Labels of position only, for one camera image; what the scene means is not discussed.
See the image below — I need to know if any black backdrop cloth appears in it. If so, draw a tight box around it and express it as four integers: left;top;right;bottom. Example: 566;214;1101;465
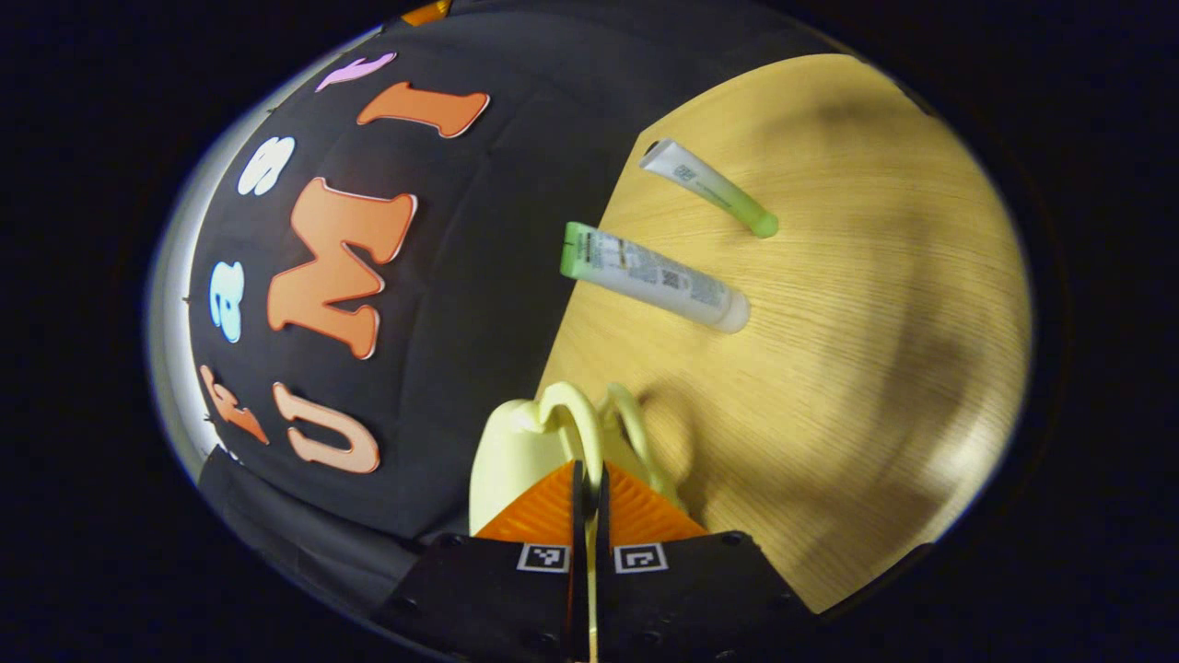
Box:
184;0;931;609

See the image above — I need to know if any white tube with green crimp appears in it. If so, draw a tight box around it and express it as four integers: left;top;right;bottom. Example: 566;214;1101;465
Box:
559;221;753;334

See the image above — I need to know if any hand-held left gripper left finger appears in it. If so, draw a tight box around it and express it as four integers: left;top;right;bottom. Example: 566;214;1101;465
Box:
373;459;590;663

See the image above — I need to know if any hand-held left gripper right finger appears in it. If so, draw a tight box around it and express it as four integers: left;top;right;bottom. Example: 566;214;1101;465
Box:
594;460;821;663

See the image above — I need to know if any pale yellow suitcase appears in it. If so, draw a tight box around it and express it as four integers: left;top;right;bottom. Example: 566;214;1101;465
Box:
468;381;692;663

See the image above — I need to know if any slim tube with green cap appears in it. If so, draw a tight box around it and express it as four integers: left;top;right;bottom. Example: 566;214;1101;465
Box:
639;138;780;239

